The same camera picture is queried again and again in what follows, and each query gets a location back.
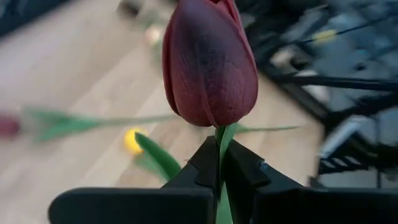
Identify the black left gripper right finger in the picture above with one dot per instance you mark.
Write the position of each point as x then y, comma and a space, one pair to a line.
311, 208

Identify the yellow artificial tulip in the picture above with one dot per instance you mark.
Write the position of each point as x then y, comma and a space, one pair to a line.
130, 141

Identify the black metal table frame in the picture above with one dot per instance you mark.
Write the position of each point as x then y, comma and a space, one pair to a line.
342, 82

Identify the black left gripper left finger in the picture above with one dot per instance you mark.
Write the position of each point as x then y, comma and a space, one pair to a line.
140, 205

